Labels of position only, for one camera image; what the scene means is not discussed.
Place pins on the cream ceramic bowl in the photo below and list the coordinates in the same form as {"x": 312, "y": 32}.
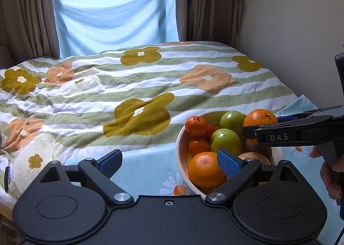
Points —
{"x": 182, "y": 164}

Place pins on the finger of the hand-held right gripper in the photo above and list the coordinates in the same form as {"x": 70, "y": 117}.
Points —
{"x": 268, "y": 128}
{"x": 286, "y": 119}

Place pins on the light blue window cloth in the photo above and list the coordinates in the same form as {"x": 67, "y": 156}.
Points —
{"x": 113, "y": 19}

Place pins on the small mandarin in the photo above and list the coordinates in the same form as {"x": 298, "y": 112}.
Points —
{"x": 198, "y": 146}
{"x": 195, "y": 126}

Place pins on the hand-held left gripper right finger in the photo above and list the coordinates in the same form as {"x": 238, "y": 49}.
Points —
{"x": 227, "y": 163}

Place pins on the blue daisy tablecloth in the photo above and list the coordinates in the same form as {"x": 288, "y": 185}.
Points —
{"x": 145, "y": 169}

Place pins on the brown kiwi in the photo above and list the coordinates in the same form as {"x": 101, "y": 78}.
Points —
{"x": 260, "y": 148}

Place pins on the striped floral blanket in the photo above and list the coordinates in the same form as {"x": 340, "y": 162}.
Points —
{"x": 80, "y": 100}

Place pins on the wrinkled yellow-brown apple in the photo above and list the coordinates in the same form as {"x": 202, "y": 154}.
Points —
{"x": 255, "y": 157}

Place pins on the orange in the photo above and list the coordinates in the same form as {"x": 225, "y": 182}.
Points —
{"x": 205, "y": 169}
{"x": 259, "y": 117}

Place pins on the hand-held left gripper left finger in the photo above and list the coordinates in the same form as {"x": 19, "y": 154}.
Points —
{"x": 111, "y": 163}

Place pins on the small dark object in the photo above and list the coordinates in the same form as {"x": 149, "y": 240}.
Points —
{"x": 7, "y": 177}

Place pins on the person's right hand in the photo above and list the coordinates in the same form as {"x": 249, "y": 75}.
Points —
{"x": 333, "y": 180}

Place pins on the brown curtain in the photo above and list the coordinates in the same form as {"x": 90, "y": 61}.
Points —
{"x": 209, "y": 3}
{"x": 27, "y": 14}

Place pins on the red tomato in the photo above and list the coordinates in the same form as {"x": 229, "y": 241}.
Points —
{"x": 210, "y": 131}

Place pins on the green apple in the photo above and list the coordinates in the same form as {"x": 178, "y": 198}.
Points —
{"x": 232, "y": 121}
{"x": 225, "y": 140}

